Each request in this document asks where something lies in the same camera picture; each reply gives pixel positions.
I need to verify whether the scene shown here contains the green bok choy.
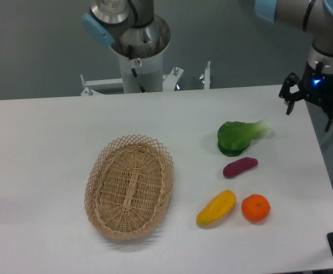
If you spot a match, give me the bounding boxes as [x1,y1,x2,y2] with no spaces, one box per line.
[217,119,272,157]

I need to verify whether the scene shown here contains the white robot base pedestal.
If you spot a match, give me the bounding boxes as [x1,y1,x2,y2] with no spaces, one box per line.
[117,53,163,88]

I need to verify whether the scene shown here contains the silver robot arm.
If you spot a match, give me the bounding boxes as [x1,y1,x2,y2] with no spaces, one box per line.
[82,1,333,123]

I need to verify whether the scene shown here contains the white metal mounting frame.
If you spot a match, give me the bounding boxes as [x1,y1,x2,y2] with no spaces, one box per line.
[79,60,212,96]

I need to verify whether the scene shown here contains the oval wicker basket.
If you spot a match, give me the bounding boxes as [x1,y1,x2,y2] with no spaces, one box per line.
[84,135,174,240]

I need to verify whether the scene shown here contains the orange tangerine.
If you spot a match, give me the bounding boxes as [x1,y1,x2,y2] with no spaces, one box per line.
[241,194,271,223]

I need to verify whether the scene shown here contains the black cable on pedestal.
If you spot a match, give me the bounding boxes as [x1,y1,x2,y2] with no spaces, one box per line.
[127,45,146,94]

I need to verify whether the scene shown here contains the yellow mango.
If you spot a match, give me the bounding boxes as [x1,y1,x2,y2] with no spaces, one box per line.
[196,190,236,227]

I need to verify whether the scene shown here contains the purple sweet potato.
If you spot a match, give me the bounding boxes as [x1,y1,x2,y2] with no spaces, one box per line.
[223,157,259,179]

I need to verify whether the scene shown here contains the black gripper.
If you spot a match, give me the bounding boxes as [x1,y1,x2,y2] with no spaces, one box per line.
[279,63,333,132]

